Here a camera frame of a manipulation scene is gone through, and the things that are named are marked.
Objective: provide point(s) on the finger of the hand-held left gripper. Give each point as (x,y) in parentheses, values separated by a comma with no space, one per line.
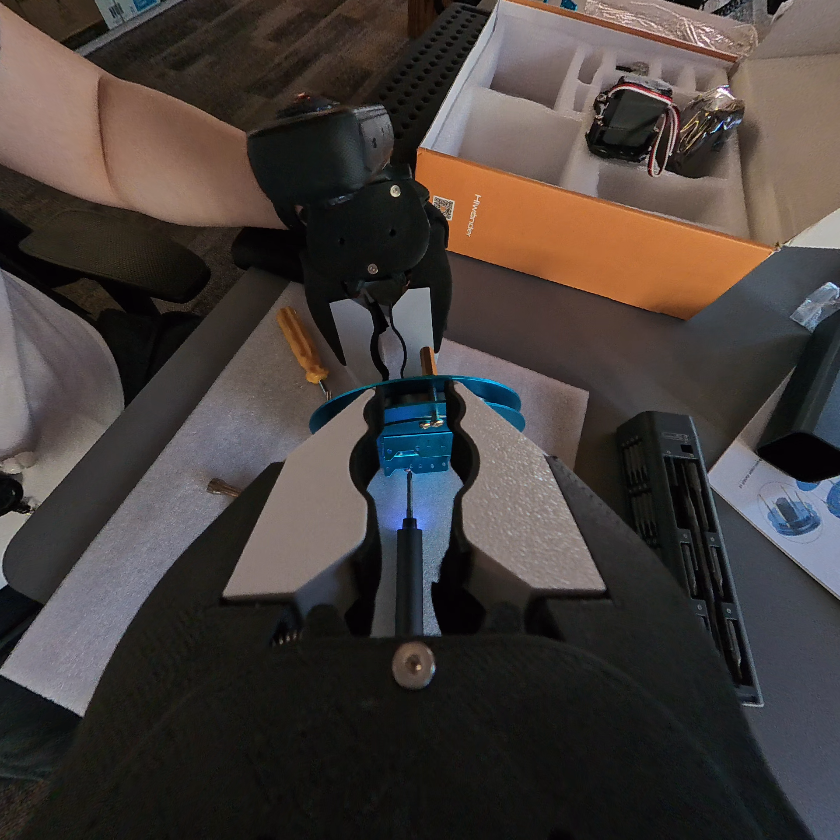
(417,321)
(351,334)

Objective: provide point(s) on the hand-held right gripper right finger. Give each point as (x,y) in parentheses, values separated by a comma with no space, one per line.
(531,518)

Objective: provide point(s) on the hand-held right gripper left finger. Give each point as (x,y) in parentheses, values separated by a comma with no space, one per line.
(302,525)

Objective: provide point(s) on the blue round turntable base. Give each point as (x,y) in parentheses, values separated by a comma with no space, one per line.
(489,397)

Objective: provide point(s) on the black electric screwdriver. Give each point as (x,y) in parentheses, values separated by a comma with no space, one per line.
(410,577)

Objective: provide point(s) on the person's left forearm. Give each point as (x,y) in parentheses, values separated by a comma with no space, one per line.
(131,144)

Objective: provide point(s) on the grey desk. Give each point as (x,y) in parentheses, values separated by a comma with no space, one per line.
(656,361)

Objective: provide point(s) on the silver cross socket wrench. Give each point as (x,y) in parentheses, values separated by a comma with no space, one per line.
(223,487)

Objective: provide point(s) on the white foam sheet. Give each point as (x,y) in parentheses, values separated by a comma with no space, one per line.
(164,525)

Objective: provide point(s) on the black perforated chair back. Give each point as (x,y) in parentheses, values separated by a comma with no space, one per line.
(426,79)

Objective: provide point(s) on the black screwdriver bit case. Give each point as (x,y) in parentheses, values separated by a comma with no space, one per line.
(695,538)

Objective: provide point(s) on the white foam box insert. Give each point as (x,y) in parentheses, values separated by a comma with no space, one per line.
(525,131)

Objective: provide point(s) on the orange cardboard box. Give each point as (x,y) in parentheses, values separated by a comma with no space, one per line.
(590,229)

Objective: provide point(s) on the black chair armrest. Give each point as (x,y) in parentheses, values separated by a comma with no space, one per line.
(118,256)

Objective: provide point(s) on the blue printed instruction sheet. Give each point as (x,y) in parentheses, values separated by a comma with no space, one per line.
(774,518)

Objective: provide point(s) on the person's white shirt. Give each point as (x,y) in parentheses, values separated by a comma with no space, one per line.
(52,380)

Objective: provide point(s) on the black servo motor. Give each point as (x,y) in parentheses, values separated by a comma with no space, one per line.
(627,121)

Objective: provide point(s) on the dark grey rectangular sleeve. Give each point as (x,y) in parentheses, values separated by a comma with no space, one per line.
(807,407)

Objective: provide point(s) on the silver foil bag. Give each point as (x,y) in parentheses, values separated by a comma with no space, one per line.
(705,131)

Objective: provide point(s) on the small clear plastic bag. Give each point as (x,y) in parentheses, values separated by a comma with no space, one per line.
(814,303)

